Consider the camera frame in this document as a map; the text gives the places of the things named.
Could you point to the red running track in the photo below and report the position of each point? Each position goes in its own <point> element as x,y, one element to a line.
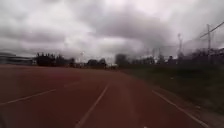
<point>133,106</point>

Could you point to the row of dark trees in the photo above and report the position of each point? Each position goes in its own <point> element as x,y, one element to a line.
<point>46,60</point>

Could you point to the long low building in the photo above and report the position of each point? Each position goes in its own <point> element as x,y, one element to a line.
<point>15,60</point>

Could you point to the grey kerb strip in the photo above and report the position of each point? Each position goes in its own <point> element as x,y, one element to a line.
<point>210,116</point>

